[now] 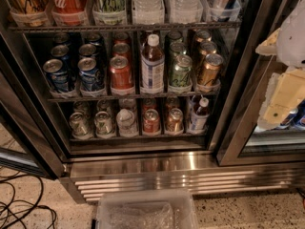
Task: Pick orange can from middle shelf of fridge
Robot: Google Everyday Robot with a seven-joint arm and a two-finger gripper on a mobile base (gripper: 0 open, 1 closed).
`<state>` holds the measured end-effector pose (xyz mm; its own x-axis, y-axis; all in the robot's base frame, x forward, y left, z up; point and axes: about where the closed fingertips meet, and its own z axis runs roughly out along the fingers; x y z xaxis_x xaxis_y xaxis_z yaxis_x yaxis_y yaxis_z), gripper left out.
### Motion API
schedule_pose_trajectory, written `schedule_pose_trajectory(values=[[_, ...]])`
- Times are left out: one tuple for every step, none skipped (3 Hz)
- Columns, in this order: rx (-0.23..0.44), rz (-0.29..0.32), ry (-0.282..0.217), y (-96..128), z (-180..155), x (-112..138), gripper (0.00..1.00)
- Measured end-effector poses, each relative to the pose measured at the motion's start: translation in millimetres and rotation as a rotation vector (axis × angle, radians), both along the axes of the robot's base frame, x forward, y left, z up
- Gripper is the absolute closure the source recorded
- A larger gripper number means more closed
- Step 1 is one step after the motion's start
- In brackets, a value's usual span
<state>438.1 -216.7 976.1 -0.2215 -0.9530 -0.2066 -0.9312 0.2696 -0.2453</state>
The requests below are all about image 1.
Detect coca-cola can top shelf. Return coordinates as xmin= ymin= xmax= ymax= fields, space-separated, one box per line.
xmin=52 ymin=0 xmax=87 ymax=26

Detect blue can far-left back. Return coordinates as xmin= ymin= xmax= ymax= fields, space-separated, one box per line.
xmin=52 ymin=32 xmax=71 ymax=47

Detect silver green can bottom-left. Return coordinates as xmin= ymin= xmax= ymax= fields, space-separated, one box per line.
xmin=70 ymin=113 xmax=92 ymax=139

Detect red can front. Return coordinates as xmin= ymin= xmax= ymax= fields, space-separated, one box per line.
xmin=109 ymin=56 xmax=133 ymax=90

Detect blue can far-left middle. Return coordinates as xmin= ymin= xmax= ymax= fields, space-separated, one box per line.
xmin=51 ymin=45 xmax=71 ymax=65

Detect blue pepsi can middle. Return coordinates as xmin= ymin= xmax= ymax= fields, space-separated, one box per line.
xmin=78 ymin=44 xmax=100 ymax=61

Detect black cables on floor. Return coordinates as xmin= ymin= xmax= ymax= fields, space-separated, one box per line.
xmin=0 ymin=165 xmax=58 ymax=229

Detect wire shelf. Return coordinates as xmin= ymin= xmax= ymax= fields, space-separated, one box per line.
xmin=48 ymin=90 xmax=219 ymax=103
xmin=8 ymin=21 xmax=241 ymax=33

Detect blue pepsi can back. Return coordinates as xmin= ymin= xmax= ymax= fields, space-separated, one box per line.
xmin=86 ymin=32 xmax=104 ymax=47

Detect red can back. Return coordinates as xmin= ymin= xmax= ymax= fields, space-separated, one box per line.
xmin=112 ymin=31 xmax=131 ymax=44

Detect green can front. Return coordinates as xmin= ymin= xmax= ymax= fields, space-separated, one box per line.
xmin=169 ymin=54 xmax=193 ymax=87

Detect blue can far-left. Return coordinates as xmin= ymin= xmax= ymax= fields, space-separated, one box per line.
xmin=52 ymin=32 xmax=71 ymax=47
xmin=51 ymin=45 xmax=71 ymax=65
xmin=43 ymin=59 xmax=70 ymax=93

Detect orange gold can back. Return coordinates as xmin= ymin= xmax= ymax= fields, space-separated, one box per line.
xmin=193 ymin=30 xmax=212 ymax=48

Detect top wire shelf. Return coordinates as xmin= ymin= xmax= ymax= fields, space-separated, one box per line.
xmin=8 ymin=21 xmax=241 ymax=33

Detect blue can far-left front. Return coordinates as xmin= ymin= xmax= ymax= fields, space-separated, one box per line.
xmin=43 ymin=59 xmax=70 ymax=93

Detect fridge right glass door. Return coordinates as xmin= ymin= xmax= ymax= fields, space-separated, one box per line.
xmin=217 ymin=0 xmax=305 ymax=166

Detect fridge bottom steel grille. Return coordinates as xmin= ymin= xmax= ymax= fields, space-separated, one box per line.
xmin=60 ymin=152 xmax=305 ymax=203

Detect red bull can top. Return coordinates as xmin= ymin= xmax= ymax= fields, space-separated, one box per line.
xmin=209 ymin=0 xmax=236 ymax=22

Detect small tea bottle bottom shelf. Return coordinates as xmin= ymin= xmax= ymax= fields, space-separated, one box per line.
xmin=190 ymin=97 xmax=210 ymax=131

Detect orange la croix can top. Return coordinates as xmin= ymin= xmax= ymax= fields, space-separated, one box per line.
xmin=9 ymin=0 xmax=51 ymax=27

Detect gold can bottom shelf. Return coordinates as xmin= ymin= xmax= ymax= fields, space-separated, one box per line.
xmin=166 ymin=108 xmax=183 ymax=132

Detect middle wire shelf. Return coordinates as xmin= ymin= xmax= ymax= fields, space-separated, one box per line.
xmin=48 ymin=90 xmax=219 ymax=103

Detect green can back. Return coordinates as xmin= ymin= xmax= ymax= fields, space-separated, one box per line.
xmin=165 ymin=31 xmax=183 ymax=47

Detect blue pepsi can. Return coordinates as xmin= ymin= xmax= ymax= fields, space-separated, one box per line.
xmin=86 ymin=32 xmax=104 ymax=47
xmin=78 ymin=44 xmax=100 ymax=61
xmin=78 ymin=57 xmax=104 ymax=92

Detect green can middle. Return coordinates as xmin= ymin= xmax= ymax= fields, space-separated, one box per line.
xmin=170 ymin=42 xmax=187 ymax=62

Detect orange gold can front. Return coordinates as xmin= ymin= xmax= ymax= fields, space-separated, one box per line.
xmin=197 ymin=53 xmax=223 ymax=86

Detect blue pepsi can front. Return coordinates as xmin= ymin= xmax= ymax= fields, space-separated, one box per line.
xmin=78 ymin=57 xmax=104 ymax=92

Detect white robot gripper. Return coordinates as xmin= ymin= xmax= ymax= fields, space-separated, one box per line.
xmin=255 ymin=0 xmax=305 ymax=130

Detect orange gold can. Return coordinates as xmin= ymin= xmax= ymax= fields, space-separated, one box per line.
xmin=193 ymin=30 xmax=212 ymax=48
xmin=197 ymin=53 xmax=223 ymax=86
xmin=196 ymin=41 xmax=217 ymax=67

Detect red can bottom shelf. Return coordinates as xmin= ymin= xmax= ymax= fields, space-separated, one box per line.
xmin=143 ymin=109 xmax=160 ymax=134

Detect clear plastic bin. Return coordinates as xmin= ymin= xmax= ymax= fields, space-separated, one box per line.
xmin=94 ymin=189 xmax=199 ymax=229

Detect silver green can bottom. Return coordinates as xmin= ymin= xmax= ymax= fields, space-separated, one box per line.
xmin=94 ymin=112 xmax=113 ymax=135

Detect red can middle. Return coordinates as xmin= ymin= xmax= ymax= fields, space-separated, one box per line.
xmin=112 ymin=43 xmax=131 ymax=60

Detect tea bottle white cap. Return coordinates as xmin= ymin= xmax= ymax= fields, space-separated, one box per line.
xmin=141 ymin=34 xmax=165 ymax=90

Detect green la croix can top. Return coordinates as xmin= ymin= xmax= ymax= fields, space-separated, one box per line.
xmin=92 ymin=0 xmax=126 ymax=25

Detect orange gold can middle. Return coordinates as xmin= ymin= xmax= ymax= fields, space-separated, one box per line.
xmin=196 ymin=41 xmax=217 ymax=67

